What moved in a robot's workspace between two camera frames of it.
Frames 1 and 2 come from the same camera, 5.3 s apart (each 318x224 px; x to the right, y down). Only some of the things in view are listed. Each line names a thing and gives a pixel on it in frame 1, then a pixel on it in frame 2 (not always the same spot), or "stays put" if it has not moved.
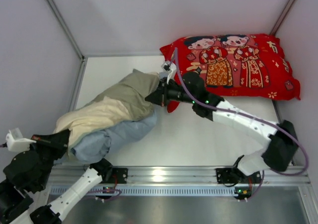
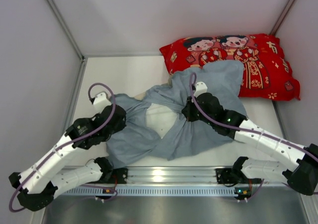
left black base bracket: [119, 175] stays put
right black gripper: [164, 93] -> [190, 112]
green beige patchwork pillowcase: [124, 101] -> [222, 80]
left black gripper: [62, 142] -> [117, 119]
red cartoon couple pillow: [254, 66] stays put
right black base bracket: [235, 176] stays put
